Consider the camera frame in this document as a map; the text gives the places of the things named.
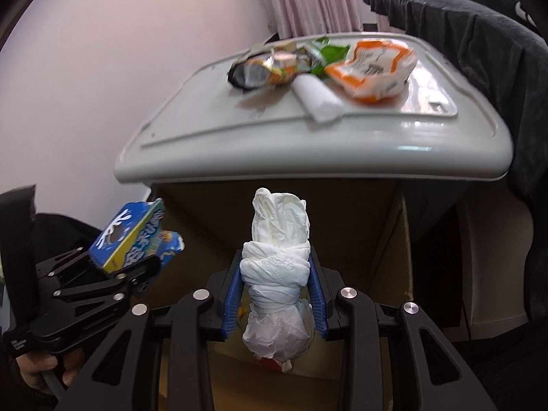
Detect orange white packet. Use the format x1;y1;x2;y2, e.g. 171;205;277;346
324;38;418;103

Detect person's left hand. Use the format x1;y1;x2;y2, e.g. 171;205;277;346
11;345;86;395

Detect silver wrapper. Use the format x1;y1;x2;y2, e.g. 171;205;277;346
227;40;317;90

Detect dark blanket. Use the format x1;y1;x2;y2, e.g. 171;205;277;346
363;0;548;322

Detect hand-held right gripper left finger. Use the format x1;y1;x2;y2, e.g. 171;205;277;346
53;248;245;411

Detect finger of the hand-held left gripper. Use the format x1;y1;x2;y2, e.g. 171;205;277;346
53;261;161;304
36;246;92;283

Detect red white wrapper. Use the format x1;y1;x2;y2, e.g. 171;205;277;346
254;351;294;373

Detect blue snack box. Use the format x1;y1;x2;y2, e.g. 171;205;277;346
88;198;186;294

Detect white tissue wad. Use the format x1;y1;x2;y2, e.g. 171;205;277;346
241;187;312;360

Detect green snack packet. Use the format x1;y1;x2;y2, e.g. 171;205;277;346
308;36;354;75

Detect white tissue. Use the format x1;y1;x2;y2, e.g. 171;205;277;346
292;74;343;123

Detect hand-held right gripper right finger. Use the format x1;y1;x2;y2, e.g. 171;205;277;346
306;248;499;411

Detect cardboard box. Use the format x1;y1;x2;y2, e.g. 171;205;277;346
150;180;414;411

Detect grey plastic lid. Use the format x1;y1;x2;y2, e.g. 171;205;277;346
113;32;514;185

